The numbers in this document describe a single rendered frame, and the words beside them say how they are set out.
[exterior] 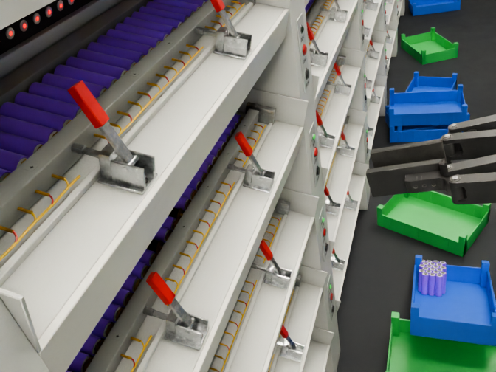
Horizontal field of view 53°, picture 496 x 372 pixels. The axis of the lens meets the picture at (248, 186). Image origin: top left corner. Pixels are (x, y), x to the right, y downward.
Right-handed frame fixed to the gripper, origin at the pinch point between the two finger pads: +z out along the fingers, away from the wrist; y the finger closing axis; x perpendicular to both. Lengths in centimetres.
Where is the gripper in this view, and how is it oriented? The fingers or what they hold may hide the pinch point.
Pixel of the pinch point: (405, 168)
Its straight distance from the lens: 51.3
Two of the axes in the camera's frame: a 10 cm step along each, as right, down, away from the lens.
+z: -8.8, 1.3, 4.5
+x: -3.6, -8.0, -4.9
